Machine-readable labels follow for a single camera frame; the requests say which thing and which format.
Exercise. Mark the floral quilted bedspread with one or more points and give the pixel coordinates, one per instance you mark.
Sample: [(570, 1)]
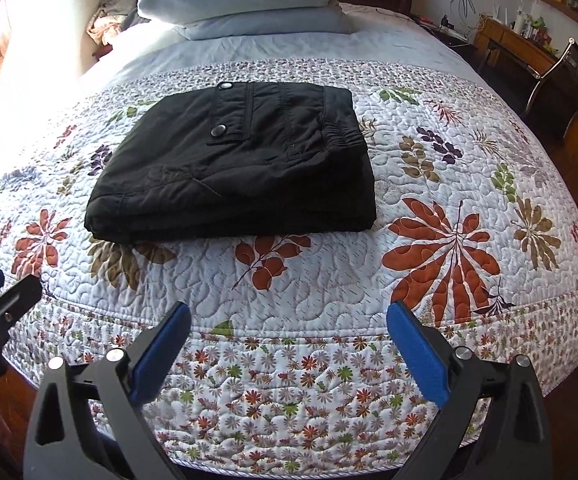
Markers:
[(319, 285)]

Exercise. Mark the white bottle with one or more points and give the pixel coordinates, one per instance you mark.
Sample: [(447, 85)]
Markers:
[(519, 21)]

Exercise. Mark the flat light blue pillow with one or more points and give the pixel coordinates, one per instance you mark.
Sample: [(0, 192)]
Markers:
[(269, 25)]

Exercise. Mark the metal frame chair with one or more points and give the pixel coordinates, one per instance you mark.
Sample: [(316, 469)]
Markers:
[(569, 90)]

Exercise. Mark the dark wooden nightstand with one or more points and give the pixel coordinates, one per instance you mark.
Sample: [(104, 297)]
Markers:
[(461, 50)]

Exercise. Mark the wooden desk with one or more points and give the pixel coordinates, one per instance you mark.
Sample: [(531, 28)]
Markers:
[(511, 37)]

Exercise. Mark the pile of crumpled clothes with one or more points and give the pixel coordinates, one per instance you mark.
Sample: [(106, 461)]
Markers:
[(114, 10)]

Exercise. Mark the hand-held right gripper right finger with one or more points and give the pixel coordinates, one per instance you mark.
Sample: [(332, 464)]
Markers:
[(419, 350)]

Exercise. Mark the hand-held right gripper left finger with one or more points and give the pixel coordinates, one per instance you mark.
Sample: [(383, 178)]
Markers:
[(161, 355)]

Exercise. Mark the black pants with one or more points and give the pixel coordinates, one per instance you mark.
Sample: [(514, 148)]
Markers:
[(229, 170)]

